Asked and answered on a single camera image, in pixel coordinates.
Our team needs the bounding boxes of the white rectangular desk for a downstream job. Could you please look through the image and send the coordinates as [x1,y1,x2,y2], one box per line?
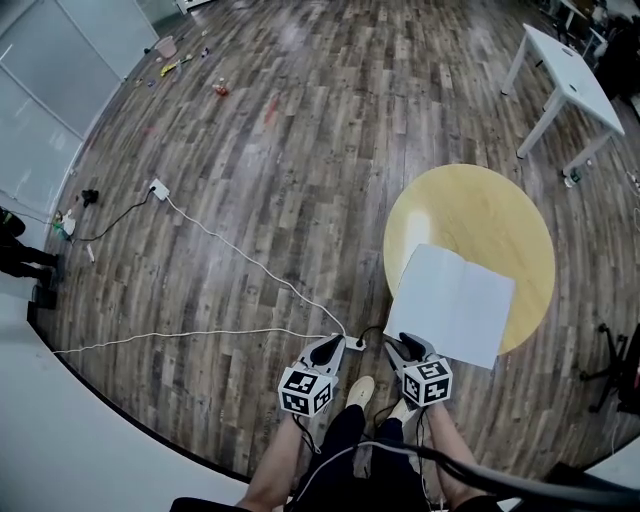
[501,22,628,177]

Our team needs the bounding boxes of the long white cable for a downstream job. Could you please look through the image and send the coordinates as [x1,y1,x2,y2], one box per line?
[51,327,335,355]
[164,194,347,341]

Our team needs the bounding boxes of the thin black floor cable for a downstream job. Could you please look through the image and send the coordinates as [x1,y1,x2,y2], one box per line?
[69,188,157,243]

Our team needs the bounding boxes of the round yellow wooden table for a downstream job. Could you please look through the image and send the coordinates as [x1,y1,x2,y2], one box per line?
[383,163,557,357]

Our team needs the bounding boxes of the person's right beige shoe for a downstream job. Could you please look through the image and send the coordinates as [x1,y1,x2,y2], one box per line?
[388,397,417,425]

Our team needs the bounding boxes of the thick black headset cable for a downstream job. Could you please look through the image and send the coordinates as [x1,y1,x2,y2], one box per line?
[349,438,640,507]

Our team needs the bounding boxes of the yellow green toy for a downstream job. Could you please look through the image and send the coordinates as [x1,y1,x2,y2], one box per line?
[158,57,192,78]

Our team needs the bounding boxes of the person's right forearm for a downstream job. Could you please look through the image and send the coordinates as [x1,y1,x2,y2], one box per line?
[423,399,494,512]

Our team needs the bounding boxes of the person's beige shoe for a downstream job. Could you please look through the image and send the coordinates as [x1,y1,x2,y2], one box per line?
[388,397,417,425]
[345,375,376,412]

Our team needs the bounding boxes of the black office chair base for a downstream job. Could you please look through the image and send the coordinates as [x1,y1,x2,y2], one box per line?
[579,322,640,415]

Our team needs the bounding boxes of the person's legs in dark trousers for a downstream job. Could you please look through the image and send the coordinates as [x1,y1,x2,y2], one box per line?
[169,403,451,512]

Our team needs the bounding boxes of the white curved counter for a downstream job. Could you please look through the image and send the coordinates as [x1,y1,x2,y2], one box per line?
[0,279,252,512]

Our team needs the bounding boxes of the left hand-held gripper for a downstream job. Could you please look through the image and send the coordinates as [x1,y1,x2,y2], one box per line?
[278,333,348,418]

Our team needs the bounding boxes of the person's left beige shoe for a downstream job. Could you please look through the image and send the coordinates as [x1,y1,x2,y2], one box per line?
[345,375,376,412]

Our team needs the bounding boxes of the person's left forearm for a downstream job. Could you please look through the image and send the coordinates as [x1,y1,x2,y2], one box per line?
[234,413,312,512]

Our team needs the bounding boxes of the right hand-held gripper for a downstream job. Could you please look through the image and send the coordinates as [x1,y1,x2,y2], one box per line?
[383,332,454,409]

